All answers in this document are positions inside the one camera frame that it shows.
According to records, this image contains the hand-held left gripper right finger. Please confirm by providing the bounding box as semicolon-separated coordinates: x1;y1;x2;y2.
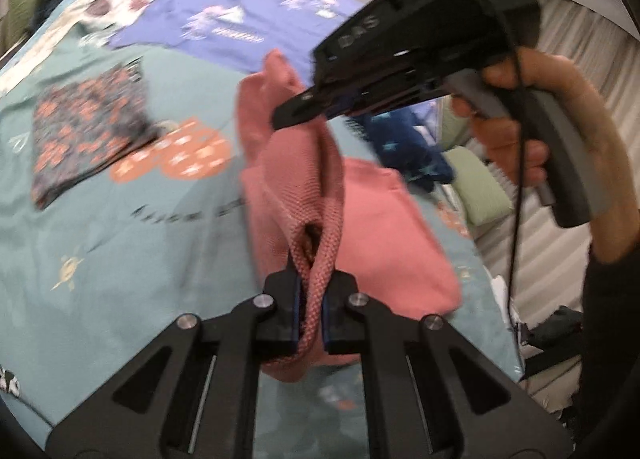
320;269;573;459

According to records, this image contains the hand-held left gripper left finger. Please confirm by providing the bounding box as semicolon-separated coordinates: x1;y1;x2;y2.
45;254;303;459

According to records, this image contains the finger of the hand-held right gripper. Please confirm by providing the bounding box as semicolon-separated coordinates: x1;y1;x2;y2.
272;83;362;131

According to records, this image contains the pink knit garment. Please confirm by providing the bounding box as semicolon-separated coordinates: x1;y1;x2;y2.
235;49;463;385

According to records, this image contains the person's right forearm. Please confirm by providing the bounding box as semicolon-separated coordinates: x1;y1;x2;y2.
577;219;640;445

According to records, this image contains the person's right hand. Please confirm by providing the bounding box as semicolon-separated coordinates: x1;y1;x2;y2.
450;46;628;267

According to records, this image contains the purple printed sheet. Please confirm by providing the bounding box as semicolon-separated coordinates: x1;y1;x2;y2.
107;0;368;74

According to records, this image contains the navy star-print garment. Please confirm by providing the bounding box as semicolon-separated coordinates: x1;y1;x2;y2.
357;106;455;194

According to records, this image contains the teal printed blanket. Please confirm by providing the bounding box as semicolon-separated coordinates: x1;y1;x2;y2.
0;0;526;440

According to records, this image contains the green pillow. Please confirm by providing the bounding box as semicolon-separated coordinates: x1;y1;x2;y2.
2;0;45;47
442;146;517;228

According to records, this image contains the dark floral garment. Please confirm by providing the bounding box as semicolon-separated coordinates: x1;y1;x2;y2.
29;60;162;210

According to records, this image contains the white pleated curtain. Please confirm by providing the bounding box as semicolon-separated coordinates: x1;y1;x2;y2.
470;0;640;420

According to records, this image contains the dark bag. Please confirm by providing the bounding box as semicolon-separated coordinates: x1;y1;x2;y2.
522;305;587;377

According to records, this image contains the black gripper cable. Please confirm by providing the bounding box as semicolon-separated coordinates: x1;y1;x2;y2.
492;0;533;385

